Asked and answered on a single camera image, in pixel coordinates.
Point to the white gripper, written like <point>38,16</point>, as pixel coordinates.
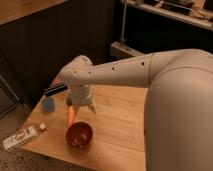
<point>80,96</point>

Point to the red ceramic bowl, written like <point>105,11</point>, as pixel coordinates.
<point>79,135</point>

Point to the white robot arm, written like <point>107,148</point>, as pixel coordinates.
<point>178,110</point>

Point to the orange carrot toy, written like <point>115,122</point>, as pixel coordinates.
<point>70,115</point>

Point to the black rectangular box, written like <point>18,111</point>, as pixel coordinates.
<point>54,89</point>

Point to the blue round object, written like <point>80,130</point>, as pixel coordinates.
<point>47,104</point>

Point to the small white cube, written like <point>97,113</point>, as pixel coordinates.
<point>42,127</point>

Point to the white labelled flat box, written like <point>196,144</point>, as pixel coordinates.
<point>19,138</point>

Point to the metal shelf rack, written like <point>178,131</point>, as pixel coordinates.
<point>146,29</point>

